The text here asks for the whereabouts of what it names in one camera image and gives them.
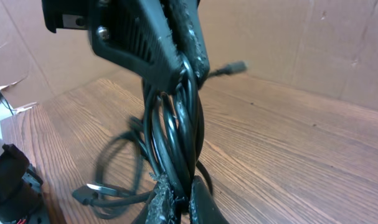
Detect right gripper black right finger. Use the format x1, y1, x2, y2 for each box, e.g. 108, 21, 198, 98
189, 176, 229, 224

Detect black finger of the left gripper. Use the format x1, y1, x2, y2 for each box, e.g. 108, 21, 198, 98
42, 0, 183, 93
163, 0, 210, 88

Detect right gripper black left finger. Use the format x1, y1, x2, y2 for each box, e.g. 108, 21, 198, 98
140, 174, 176, 224

